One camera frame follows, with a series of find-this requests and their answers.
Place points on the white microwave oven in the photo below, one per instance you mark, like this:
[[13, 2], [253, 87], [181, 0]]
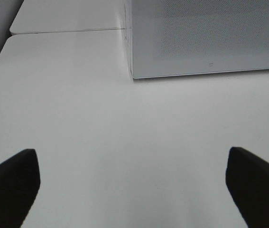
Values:
[[128, 37]]

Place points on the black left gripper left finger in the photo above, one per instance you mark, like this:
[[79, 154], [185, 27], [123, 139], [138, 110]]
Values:
[[19, 185]]

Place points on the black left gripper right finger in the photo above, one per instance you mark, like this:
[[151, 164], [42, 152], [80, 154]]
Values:
[[247, 180]]

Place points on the white microwave door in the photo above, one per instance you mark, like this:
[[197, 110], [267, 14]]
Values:
[[190, 37]]

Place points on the white adjoining table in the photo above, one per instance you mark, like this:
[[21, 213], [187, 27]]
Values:
[[57, 16]]

